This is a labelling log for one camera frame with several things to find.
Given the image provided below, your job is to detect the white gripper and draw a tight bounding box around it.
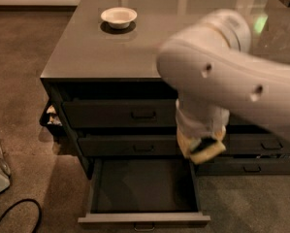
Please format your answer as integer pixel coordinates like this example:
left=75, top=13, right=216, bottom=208
left=176, top=99, right=230, bottom=158

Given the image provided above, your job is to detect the yellow green sponge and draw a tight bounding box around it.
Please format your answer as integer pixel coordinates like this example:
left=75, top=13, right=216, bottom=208
left=189, top=138, right=226, bottom=164

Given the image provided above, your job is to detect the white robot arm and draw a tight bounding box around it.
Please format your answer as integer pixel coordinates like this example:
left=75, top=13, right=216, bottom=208
left=156, top=10, right=290, bottom=164

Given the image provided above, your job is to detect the bottom right drawer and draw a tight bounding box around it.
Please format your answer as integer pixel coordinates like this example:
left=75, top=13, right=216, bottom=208
left=195, top=157, right=290, bottom=176

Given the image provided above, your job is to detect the middle right drawer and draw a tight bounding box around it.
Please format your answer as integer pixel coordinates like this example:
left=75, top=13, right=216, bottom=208
left=226, top=134, right=290, bottom=154

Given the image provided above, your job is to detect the top right drawer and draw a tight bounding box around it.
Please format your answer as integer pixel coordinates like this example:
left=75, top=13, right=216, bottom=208
left=229, top=115, right=249, bottom=125

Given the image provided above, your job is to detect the open bottom left drawer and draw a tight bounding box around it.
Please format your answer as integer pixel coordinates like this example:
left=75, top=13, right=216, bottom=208
left=78, top=156, right=210, bottom=233

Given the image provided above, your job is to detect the top left drawer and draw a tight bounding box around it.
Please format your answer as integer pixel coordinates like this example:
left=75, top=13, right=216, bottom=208
left=62, top=99, right=176, bottom=128

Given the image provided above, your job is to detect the middle left drawer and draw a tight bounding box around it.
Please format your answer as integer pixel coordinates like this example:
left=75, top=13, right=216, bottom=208
left=78, top=135, right=177, bottom=156

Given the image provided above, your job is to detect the white bowl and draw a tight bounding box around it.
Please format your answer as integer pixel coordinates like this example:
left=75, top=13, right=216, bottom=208
left=101, top=7, right=137, bottom=29

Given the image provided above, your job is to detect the black bin with trash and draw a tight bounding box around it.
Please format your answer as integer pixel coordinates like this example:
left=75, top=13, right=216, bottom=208
left=39, top=101, right=65, bottom=137

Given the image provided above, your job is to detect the black cable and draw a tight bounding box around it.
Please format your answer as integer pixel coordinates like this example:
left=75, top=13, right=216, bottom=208
left=0, top=198, right=43, bottom=233

